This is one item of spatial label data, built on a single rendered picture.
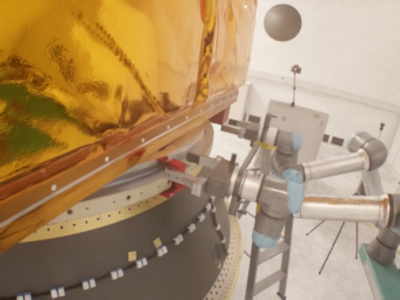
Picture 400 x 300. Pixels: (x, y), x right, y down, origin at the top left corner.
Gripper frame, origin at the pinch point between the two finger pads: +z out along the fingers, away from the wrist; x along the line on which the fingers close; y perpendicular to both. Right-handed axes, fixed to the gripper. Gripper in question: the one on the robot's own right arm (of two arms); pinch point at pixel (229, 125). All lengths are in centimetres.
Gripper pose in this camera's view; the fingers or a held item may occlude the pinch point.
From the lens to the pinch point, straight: 117.7
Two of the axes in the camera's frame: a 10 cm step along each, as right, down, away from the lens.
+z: -9.3, -2.6, 2.6
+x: 3.4, -3.0, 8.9
